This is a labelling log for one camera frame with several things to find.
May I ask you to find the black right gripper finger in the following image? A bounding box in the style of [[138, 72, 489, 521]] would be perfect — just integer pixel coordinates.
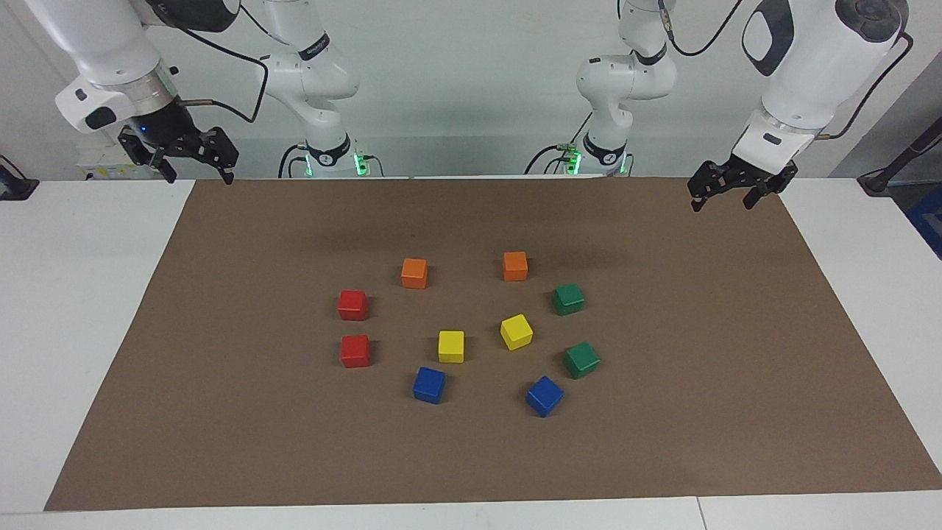
[[208, 127, 240, 185], [149, 147, 179, 184]]

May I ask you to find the green wooden block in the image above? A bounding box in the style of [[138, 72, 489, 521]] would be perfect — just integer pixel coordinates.
[[553, 283, 586, 317], [564, 341, 601, 381]]

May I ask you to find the red wooden block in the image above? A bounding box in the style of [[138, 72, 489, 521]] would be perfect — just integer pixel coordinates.
[[337, 289, 369, 322], [339, 335, 371, 369]]

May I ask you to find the white power strip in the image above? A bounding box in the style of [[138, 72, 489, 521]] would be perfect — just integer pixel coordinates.
[[77, 144, 152, 181]]

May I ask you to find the blue box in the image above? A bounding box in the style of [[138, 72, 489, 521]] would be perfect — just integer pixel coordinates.
[[907, 184, 942, 260]]

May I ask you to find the blue wooden block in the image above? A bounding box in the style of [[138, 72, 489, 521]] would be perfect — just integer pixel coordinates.
[[412, 367, 447, 405], [525, 375, 565, 418]]

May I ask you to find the brown table mat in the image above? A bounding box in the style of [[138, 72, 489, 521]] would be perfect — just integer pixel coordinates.
[[44, 177, 942, 511]]

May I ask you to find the black base cable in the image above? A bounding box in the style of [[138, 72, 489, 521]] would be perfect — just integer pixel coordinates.
[[278, 144, 310, 179], [524, 110, 593, 176]]

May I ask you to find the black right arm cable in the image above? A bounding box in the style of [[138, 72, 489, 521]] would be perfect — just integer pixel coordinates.
[[158, 0, 269, 124]]

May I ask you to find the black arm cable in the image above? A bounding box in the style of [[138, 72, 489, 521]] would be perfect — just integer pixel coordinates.
[[158, 0, 269, 124], [657, 0, 916, 141]]

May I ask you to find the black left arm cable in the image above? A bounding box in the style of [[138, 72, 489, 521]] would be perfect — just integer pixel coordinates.
[[657, 0, 916, 141]]

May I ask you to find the black clamp mount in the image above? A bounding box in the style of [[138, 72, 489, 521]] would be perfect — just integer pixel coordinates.
[[0, 155, 39, 201]]

